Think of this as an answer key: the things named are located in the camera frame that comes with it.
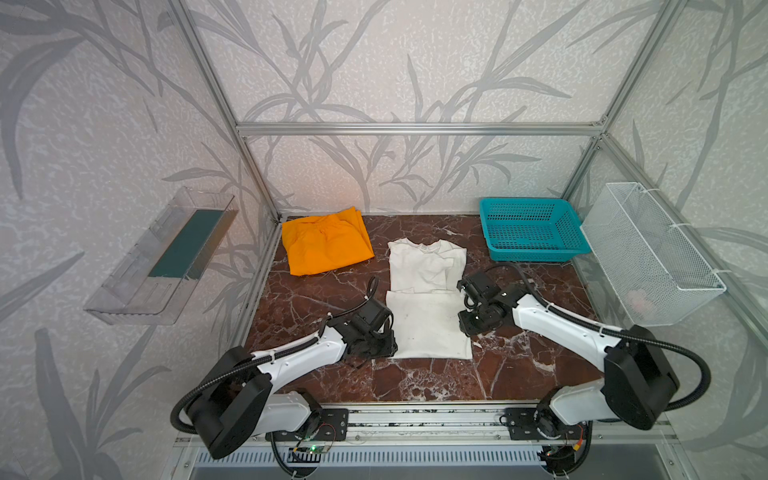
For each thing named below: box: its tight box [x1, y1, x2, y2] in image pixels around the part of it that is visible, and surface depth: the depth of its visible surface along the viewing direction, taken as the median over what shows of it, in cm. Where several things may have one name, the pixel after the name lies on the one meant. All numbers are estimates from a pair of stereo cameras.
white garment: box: [386, 238, 473, 359], surface depth 97 cm
